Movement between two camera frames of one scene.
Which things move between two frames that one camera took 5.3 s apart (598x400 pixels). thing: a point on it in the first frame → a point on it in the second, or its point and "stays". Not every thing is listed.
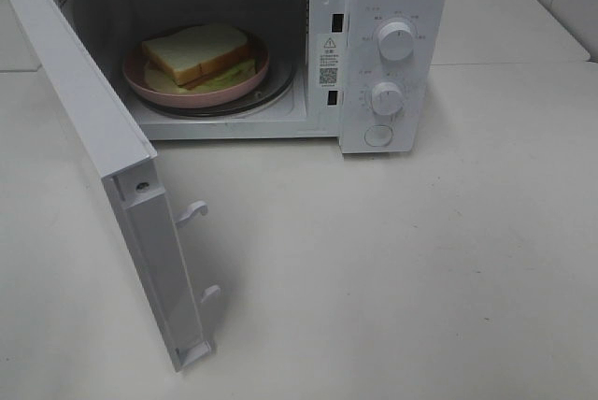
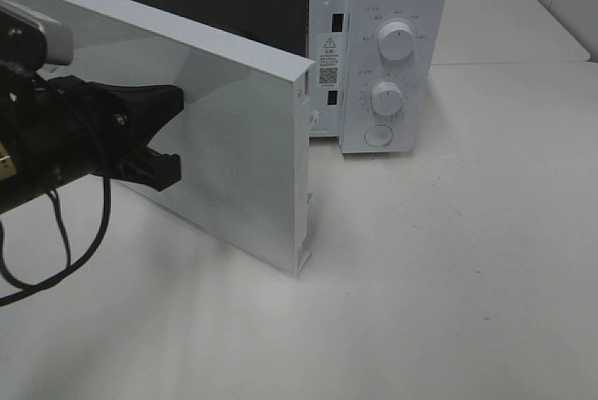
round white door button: x=378 y=135 stays
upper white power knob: x=395 y=41 stays
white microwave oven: x=351 y=46 stays
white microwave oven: x=115 y=145 → x=242 y=134
